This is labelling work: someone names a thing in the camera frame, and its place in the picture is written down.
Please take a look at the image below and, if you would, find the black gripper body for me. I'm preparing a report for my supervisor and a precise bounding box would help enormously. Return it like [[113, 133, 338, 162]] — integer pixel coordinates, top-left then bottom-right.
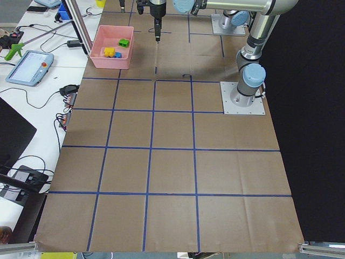
[[149, 0, 166, 42], [119, 0, 126, 13]]

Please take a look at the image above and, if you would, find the green toy block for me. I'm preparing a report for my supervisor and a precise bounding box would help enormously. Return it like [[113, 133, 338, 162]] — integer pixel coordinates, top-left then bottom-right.
[[118, 39, 130, 48]]

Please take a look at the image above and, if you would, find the yellow toy block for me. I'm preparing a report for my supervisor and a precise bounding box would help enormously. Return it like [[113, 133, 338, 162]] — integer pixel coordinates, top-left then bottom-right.
[[103, 47, 116, 58]]

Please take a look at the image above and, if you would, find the blue toy block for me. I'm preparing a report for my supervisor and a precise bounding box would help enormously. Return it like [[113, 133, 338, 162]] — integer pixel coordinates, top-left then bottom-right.
[[113, 52, 122, 58]]

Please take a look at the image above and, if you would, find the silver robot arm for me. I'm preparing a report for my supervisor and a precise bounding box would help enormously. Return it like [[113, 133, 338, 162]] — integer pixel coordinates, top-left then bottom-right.
[[136, 1, 250, 30], [132, 11, 249, 112]]

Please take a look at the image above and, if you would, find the pink plastic box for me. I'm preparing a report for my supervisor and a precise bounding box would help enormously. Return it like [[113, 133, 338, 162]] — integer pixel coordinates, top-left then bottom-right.
[[90, 25, 134, 70]]

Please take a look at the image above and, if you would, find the blue storage bin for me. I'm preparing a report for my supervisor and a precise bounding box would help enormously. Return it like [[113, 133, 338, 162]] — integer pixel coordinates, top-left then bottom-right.
[[55, 3, 70, 23]]

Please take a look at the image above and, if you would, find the black power adapter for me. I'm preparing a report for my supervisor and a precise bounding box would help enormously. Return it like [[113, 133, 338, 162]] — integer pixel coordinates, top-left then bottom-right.
[[66, 40, 81, 48]]

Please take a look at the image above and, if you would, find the teach pendant tablet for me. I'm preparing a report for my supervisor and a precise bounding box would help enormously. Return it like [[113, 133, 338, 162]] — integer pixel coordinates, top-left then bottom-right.
[[5, 50, 54, 86]]

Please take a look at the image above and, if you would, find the reacher grabber tool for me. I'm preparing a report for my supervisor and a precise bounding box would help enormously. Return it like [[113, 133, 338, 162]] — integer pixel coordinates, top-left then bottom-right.
[[4, 19, 73, 62]]

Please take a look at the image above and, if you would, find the black monitor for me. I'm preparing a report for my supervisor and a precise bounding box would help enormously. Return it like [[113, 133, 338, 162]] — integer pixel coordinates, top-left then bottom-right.
[[1, 98, 37, 167]]

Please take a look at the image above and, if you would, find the black wrist camera, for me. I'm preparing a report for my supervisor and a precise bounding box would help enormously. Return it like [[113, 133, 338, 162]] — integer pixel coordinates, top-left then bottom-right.
[[136, 0, 147, 15]]

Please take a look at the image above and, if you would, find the aluminium frame post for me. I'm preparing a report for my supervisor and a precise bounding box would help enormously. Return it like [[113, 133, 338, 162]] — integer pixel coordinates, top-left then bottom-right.
[[62, 0, 92, 56]]

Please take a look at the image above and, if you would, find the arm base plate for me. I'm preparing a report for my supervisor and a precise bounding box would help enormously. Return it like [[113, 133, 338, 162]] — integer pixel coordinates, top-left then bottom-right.
[[220, 81, 266, 115], [211, 13, 248, 36]]

